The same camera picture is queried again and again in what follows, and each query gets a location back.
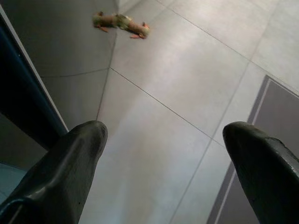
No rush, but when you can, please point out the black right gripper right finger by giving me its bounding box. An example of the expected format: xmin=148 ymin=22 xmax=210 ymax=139
xmin=222 ymin=121 xmax=299 ymax=224

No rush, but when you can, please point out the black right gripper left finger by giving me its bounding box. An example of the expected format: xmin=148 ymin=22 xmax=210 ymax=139
xmin=0 ymin=120 xmax=108 ymax=224

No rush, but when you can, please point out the brown floor mat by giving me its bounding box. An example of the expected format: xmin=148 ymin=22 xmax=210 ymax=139
xmin=206 ymin=74 xmax=299 ymax=224

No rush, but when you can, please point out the brown orange plush toy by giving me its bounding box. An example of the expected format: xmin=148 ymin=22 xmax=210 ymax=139
xmin=92 ymin=12 xmax=150 ymax=39

